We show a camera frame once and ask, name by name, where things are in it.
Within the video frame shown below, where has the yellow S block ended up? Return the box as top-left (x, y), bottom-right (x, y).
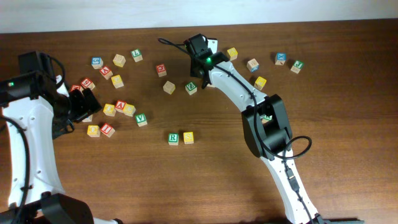
top-left (183, 132), bottom-right (195, 144)

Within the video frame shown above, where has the green r block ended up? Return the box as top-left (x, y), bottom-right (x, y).
top-left (168, 133), bottom-right (179, 146)
top-left (261, 116), bottom-right (272, 122)

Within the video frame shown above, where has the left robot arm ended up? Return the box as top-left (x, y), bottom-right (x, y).
top-left (1, 51), bottom-right (104, 224)

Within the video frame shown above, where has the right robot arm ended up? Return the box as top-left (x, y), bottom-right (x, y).
top-left (184, 34), bottom-right (324, 223)

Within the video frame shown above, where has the blue H block lower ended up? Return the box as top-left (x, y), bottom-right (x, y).
top-left (82, 115), bottom-right (93, 123)

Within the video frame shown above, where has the red M block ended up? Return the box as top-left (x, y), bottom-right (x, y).
top-left (70, 85), bottom-right (83, 92)

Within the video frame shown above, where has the green Z block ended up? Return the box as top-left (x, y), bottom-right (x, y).
top-left (185, 82), bottom-right (198, 95)

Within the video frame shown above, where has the red 9 block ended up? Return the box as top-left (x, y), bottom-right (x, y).
top-left (81, 78), bottom-right (95, 90)

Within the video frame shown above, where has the yellow block mid left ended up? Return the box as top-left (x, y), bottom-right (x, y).
top-left (103, 104), bottom-right (117, 117)

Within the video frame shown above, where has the yellow block bottom left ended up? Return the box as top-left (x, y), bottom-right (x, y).
top-left (86, 125), bottom-right (101, 138)

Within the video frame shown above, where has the plain wooden block centre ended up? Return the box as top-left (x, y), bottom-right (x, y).
top-left (163, 81), bottom-right (175, 95)

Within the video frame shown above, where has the red I block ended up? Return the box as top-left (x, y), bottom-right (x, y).
top-left (100, 123), bottom-right (116, 138)

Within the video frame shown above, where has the red A block lower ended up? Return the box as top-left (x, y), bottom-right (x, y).
top-left (114, 100), bottom-right (127, 113)

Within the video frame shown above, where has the red a block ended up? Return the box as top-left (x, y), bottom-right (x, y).
top-left (99, 66), bottom-right (113, 80)
top-left (114, 100), bottom-right (127, 113)

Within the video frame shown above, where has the red Q block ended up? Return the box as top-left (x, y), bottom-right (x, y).
top-left (156, 64), bottom-right (167, 77)

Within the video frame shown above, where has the yellow block top right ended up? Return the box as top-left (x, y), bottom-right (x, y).
top-left (227, 47), bottom-right (238, 61)

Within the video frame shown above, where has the red A block upper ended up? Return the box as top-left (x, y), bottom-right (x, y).
top-left (99, 66), bottom-right (113, 80)

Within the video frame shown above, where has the yellow block upper left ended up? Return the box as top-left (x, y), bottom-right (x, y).
top-left (111, 75), bottom-right (124, 88)

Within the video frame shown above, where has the blue 5 block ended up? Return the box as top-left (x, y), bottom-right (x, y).
top-left (91, 57), bottom-right (103, 70)

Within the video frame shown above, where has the yellow block beside A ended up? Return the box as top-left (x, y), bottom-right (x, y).
top-left (123, 104), bottom-right (136, 117)

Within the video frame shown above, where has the wooden block blue side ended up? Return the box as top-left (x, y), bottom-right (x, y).
top-left (246, 58), bottom-right (259, 72)

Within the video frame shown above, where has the plain wooden block top-left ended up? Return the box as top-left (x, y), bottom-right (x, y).
top-left (113, 54), bottom-right (126, 67)

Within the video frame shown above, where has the green V block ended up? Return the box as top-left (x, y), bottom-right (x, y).
top-left (135, 113), bottom-right (147, 127)

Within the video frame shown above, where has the green L block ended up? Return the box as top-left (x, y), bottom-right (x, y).
top-left (131, 49), bottom-right (143, 62)

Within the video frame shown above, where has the blue X block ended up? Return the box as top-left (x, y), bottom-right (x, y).
top-left (275, 52), bottom-right (287, 65)

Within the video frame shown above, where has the green J block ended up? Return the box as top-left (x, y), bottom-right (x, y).
top-left (290, 60), bottom-right (304, 74)

